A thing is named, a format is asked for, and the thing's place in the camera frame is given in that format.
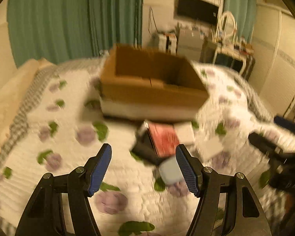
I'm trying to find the white power adapter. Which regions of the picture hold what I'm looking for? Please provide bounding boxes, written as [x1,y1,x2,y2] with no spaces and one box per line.
[174,122,195,146]

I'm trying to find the red embossed wallet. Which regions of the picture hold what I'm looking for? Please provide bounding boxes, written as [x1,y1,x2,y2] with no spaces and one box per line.
[148,123,180,158]

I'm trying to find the small white cube charger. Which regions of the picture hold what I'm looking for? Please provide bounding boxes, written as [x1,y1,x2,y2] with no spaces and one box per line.
[199,136,223,162]

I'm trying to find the white louvered wardrobe doors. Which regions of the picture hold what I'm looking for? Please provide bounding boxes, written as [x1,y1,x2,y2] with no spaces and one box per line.
[249,4,295,117]

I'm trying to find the white dressing table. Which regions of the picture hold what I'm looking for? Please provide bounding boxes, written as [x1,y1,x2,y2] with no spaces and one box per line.
[200,37,255,80]

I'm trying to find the round white vanity mirror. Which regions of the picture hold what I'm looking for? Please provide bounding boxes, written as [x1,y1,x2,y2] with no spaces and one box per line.
[216,11,238,43]

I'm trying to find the black pouch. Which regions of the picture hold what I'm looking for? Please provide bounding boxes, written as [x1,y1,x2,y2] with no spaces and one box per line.
[131,130,167,166]

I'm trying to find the white small cylinder container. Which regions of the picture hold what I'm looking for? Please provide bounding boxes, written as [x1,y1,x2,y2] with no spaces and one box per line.
[137,120,149,136]

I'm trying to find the small silver refrigerator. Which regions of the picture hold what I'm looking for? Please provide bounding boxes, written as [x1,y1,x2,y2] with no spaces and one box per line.
[176,28,205,62]

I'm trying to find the beige pillow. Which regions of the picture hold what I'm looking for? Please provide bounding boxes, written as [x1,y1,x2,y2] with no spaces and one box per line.
[0,58,54,151]

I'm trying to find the open cardboard box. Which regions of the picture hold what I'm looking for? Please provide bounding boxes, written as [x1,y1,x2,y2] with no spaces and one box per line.
[100,45,209,122]

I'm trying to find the white storage cabinet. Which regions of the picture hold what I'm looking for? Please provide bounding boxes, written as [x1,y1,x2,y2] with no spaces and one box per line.
[154,33,177,55]

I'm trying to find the green curtain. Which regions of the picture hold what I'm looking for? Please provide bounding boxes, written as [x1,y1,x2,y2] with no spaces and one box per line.
[7,0,143,66]

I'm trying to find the wall-mounted black television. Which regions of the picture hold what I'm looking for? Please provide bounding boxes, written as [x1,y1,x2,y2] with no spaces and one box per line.
[177,0,219,25]

